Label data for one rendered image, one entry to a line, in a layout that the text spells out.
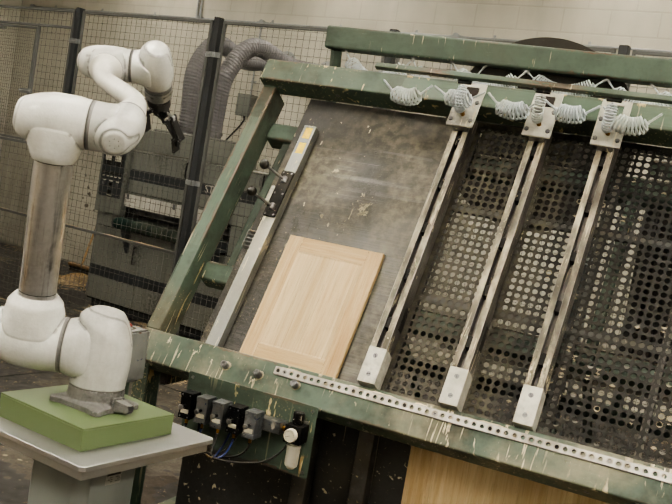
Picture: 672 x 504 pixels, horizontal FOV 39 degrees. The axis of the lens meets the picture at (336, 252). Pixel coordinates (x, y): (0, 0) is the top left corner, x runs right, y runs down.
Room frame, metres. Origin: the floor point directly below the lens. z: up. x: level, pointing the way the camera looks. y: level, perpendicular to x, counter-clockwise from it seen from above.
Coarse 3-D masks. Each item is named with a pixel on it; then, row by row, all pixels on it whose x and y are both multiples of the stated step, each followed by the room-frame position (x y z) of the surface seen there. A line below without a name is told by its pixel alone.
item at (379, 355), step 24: (456, 96) 3.35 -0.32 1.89; (480, 96) 3.46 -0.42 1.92; (456, 120) 3.43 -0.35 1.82; (456, 144) 3.42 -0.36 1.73; (456, 168) 3.38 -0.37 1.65; (432, 192) 3.33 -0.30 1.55; (432, 216) 3.27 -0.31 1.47; (432, 240) 3.27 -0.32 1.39; (408, 264) 3.20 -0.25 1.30; (408, 288) 3.14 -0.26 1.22; (384, 312) 3.11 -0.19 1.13; (408, 312) 3.16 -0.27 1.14; (384, 336) 3.10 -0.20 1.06; (384, 360) 3.03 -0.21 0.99; (360, 384) 3.03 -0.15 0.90
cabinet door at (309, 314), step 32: (288, 256) 3.41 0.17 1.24; (320, 256) 3.37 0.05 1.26; (352, 256) 3.33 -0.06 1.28; (384, 256) 3.31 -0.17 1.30; (288, 288) 3.33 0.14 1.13; (320, 288) 3.30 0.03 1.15; (352, 288) 3.26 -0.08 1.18; (256, 320) 3.29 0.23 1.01; (288, 320) 3.26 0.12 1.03; (320, 320) 3.23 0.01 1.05; (352, 320) 3.19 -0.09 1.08; (256, 352) 3.22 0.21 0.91; (288, 352) 3.19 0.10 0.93; (320, 352) 3.16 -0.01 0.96
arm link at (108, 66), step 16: (96, 48) 2.96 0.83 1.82; (112, 48) 2.97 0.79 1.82; (80, 64) 2.96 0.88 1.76; (96, 64) 2.91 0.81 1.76; (112, 64) 2.92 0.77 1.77; (128, 64) 2.96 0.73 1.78; (96, 80) 2.85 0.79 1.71; (112, 80) 2.79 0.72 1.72; (128, 80) 3.00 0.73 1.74; (112, 96) 2.78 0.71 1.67; (128, 96) 2.67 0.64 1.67; (144, 112) 2.58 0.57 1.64
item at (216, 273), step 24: (288, 144) 3.80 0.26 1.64; (504, 168) 3.43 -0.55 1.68; (264, 192) 3.69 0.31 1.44; (648, 192) 3.22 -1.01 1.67; (240, 240) 3.60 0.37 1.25; (216, 264) 3.54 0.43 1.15; (216, 288) 3.56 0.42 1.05; (432, 312) 3.19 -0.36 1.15; (432, 336) 3.17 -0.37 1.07; (504, 336) 3.07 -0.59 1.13; (528, 336) 3.04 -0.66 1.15; (528, 360) 3.04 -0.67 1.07; (600, 360) 2.94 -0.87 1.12
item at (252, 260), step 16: (304, 128) 3.70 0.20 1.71; (304, 160) 3.64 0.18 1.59; (288, 192) 3.56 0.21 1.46; (272, 224) 3.48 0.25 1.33; (256, 240) 3.46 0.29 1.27; (256, 256) 3.42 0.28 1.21; (240, 272) 3.40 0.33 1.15; (240, 288) 3.36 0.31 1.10; (224, 304) 3.34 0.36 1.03; (240, 304) 3.36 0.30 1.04; (224, 320) 3.30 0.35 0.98; (208, 336) 3.28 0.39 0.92; (224, 336) 3.29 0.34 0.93
